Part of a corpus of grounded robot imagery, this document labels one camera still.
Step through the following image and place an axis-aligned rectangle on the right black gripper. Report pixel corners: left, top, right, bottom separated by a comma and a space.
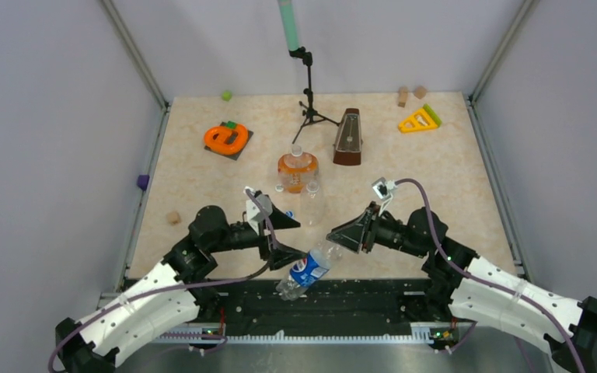
327, 200, 428, 258

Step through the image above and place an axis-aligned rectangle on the clear bottle blue cap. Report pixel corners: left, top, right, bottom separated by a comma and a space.
300, 180, 326, 226

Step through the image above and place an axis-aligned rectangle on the green stick toy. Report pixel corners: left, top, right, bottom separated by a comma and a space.
422, 104, 442, 127

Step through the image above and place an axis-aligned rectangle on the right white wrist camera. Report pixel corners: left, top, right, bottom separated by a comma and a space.
372, 177, 396, 214

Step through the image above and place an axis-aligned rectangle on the grey square base plate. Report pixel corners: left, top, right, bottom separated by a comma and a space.
204, 121, 254, 162

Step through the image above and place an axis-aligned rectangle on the left wooden block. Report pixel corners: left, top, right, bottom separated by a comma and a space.
397, 85, 410, 108

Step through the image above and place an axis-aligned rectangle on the green foam microphone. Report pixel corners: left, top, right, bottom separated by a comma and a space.
278, 0, 301, 53

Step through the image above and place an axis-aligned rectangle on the blue water bottle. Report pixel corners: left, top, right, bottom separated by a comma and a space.
276, 241, 344, 301

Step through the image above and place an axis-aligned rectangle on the yellow triangle toy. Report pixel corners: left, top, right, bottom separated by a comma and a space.
397, 108, 440, 134

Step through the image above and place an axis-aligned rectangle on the wooden block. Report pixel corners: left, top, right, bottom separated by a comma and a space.
397, 85, 410, 108
413, 85, 428, 99

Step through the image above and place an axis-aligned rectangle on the brown metronome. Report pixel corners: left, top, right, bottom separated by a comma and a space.
333, 108, 363, 166

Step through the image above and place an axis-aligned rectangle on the orange clear plastic bottle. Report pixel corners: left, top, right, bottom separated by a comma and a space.
278, 145, 319, 193

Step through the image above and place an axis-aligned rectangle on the black tripod stand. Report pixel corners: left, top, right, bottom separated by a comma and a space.
289, 47, 340, 145

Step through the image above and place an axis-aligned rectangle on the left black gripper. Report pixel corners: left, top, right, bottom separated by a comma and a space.
209, 204, 308, 269

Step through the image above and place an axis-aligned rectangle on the wooden cube near left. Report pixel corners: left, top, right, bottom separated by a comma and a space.
166, 211, 182, 225

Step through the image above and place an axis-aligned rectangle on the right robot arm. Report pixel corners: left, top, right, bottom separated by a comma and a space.
326, 203, 597, 372

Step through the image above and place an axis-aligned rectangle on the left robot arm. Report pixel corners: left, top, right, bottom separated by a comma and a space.
47, 193, 305, 372

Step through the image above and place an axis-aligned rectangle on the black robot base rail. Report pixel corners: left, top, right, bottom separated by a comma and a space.
123, 277, 477, 351

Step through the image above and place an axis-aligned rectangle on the right wooden block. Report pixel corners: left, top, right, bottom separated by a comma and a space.
413, 85, 428, 99

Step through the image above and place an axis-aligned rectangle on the purple block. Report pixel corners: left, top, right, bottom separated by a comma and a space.
136, 174, 151, 191

